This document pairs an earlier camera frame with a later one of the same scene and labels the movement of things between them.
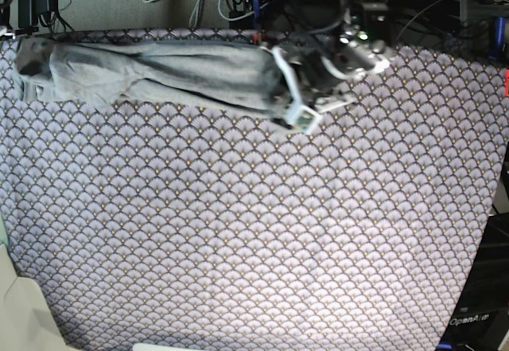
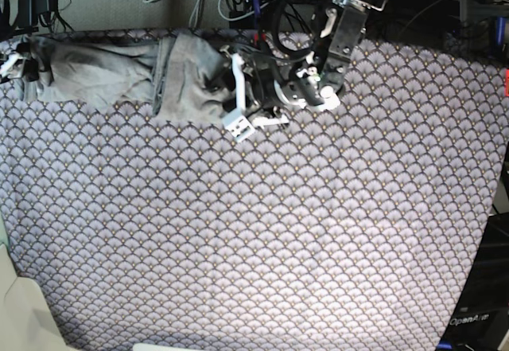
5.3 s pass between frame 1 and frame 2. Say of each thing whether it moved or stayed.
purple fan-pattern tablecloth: stayed
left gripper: moved
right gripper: moved
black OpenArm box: stayed
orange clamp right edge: stayed
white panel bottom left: stayed
